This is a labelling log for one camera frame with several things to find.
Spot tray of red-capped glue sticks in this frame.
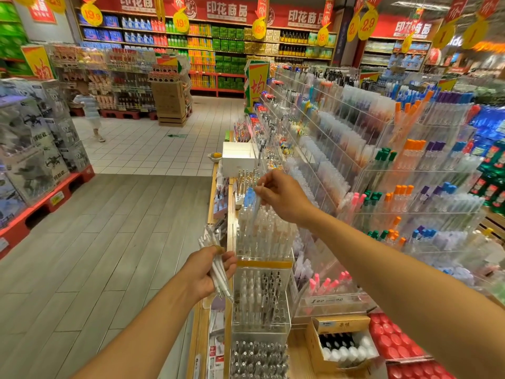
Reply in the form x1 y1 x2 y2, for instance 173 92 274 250
369 312 427 360
387 359 455 379

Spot yellow green price card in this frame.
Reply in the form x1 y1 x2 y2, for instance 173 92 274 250
21 45 55 81

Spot red low goods shelf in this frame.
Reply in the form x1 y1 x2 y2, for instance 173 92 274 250
0 165 96 257
71 108 159 121

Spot red wall sign band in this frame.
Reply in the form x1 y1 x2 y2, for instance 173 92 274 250
95 0 340 28

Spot person's left forearm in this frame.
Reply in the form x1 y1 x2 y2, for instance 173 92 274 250
73 292 210 379

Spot row of hanging yellow tags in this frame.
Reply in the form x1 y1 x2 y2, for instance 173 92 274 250
12 0 505 48

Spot large tiered acrylic pen rack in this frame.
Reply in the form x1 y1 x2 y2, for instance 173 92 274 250
252 67 505 316

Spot row of hanging stationery packets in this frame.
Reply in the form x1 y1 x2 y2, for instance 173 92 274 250
207 181 230 250

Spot clear pen bundle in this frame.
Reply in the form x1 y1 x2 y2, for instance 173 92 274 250
199 225 235 301

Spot person's right hand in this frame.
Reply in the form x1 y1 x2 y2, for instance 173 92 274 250
254 169 318 227

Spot row of black white boxes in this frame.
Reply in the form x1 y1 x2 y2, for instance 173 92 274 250
0 78 92 230

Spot wall shelves of coloured bottles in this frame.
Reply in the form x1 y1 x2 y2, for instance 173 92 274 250
79 12 336 95

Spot distant aisle shelves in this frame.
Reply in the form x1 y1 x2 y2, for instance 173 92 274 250
359 35 431 72

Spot bunch of blue-cap pens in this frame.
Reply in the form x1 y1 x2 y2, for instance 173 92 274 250
243 185 260 208

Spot clear acrylic pen display tower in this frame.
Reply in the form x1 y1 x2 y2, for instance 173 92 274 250
229 205 295 379

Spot white square box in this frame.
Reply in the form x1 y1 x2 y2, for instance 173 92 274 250
221 142 257 180

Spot small red hanging sign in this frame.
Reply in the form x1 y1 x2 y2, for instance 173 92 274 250
30 0 58 24

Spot shelves of green packets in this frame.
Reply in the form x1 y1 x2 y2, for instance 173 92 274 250
0 0 33 76

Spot cardboard box of white glue sticks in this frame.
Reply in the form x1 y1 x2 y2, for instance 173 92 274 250
306 315 380 374

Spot stack of blue packets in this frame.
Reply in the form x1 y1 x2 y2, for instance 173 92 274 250
469 106 505 143

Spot green yellow promo sign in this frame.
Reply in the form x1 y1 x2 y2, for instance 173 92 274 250
245 59 271 115

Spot person's left hand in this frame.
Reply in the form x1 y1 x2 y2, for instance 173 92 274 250
177 247 238 306

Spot wooden glue display stand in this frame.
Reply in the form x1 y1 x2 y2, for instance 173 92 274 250
188 162 505 379

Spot row of pale green bottles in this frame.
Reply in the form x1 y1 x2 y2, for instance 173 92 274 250
473 233 505 301

